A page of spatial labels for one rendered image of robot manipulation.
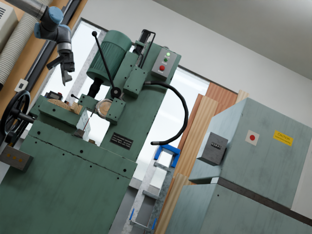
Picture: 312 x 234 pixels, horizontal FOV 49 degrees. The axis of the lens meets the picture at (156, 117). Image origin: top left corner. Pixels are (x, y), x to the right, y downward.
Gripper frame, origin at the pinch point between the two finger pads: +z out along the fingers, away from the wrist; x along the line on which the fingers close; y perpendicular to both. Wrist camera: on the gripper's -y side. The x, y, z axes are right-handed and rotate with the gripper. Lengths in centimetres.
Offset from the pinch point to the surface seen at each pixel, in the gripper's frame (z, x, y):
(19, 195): 62, -22, -22
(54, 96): 8.5, -3.5, -5.1
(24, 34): -91, 111, -43
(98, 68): -5.6, -8.0, 21.2
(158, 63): -2, -17, 55
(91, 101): 13.0, -3.5, 15.4
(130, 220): 87, 66, 35
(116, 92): 12.9, -16.5, 29.7
